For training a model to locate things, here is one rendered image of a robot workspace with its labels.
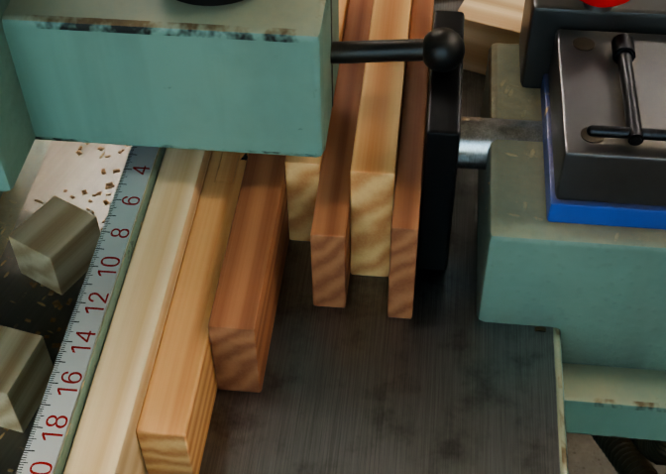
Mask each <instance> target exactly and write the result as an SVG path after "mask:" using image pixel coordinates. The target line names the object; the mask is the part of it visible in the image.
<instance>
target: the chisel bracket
mask: <svg viewBox="0 0 666 474"><path fill-rule="evenodd" d="M2 24H3V29H4V33H5V36H6V39H7V43H8V46H9V50H10V53H11V56H12V60H13V63H14V66H15V69H16V72H17V75H18V79H19V82H20V86H21V89H22V92H23V96H24V99H25V102H26V106H27V109H28V113H29V116H30V119H31V123H32V126H33V129H34V133H35V136H36V138H35V139H36V140H52V141H67V142H82V143H97V144H113V145H128V146H144V147H159V148H175V149H189V150H205V151H220V152H236V153H252V154H267V155H283V156H298V157H313V158H317V157H321V156H322V154H323V153H324V151H325V148H326V142H327V135H328V129H329V123H330V117H331V111H332V107H333V99H334V93H335V86H336V80H337V74H338V68H339V63H331V60H330V56H331V46H332V42H339V0H243V1H240V2H236V3H233V4H227V5H220V6H198V5H191V4H186V3H183V2H180V1H177V0H10V2H9V4H8V6H7V8H6V10H5V11H4V13H3V17H2Z"/></svg>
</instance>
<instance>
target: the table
mask: <svg viewBox="0 0 666 474"><path fill-rule="evenodd" d="M485 79H486V76H485V75H484V74H480V73H477V72H473V71H469V70H465V69H463V84H462V115H461V116H466V117H481V111H482V103H483V95H484V87H485ZM478 178H479V170H478V169H462V168H457V175H456V185H455V194H454V204H453V213H452V223H451V232H450V242H449V251H448V261H447V267H446V269H445V270H443V271H439V270H426V269H418V268H417V266H416V271H415V285H414V299H413V312H412V318H411V319H409V318H396V317H388V295H389V277H375V276H361V275H352V274H351V272H350V280H349V287H348V295H347V303H346V306H345V307H344V308H343V307H330V306H317V305H314V304H313V297H312V273H311V249H310V241H297V240H290V239H289V241H288V246H287V252H286V257H285V263H284V268H283V274H282V279H281V285H280V290H279V296H278V301H277V311H276V317H275V322H274V328H273V333H272V339H271V344H270V350H269V355H268V361H267V366H266V372H265V377H264V382H263V387H262V390H261V392H260V393H252V392H240V391H228V390H219V389H217V393H216V398H215V402H214V407H213V412H212V416H211V421H210V424H209V429H208V433H207V438H206V443H205V447H204V452H203V456H202V461H201V466H200V470H199V474H569V471H568V453H567V435H566V432H568V433H579V434H590V435H602V436H614V437H626V438H638V439H650V440H661V441H666V371H656V370H644V369H631V368H618V367H607V366H594V365H581V364H569V363H562V346H561V331H560V329H558V328H555V327H548V326H541V327H545V328H546V332H542V331H535V330H534V327H536V326H534V325H521V324H508V323H495V322H484V321H481V320H479V319H478V317H477V248H478Z"/></svg>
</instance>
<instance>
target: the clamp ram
mask: <svg viewBox="0 0 666 474"><path fill-rule="evenodd" d="M464 23H465V15H464V13H463V12H460V11H440V10H437V11H435V12H434V14H433V26H432V30H434V29H437V28H450V29H452V30H454V31H455V32H457V33H458V34H459V35H460V36H461V38H462V39H463V41H464ZM462 84H463V61H461V63H460V64H459V65H458V66H457V67H456V68H455V69H453V70H451V71H448V72H437V71H434V70H432V69H430V68H429V82H428V97H427V112H426V127H425V141H424V156H423V171H422V186H421V199H420V214H419V229H418V243H417V257H416V266H417V268H418V269H426V270H439V271H443V270H445V269H446V267H447V261H448V251H449V242H450V232H451V223H452V213H453V204H454V194H455V185H456V175H457V168H462V169H478V170H485V169H486V166H487V159H488V149H489V147H490V145H491V142H493V141H495V140H497V139H499V140H514V141H530V142H543V126H542V121H531V120H515V119H499V118H483V117H466V116H461V115H462Z"/></svg>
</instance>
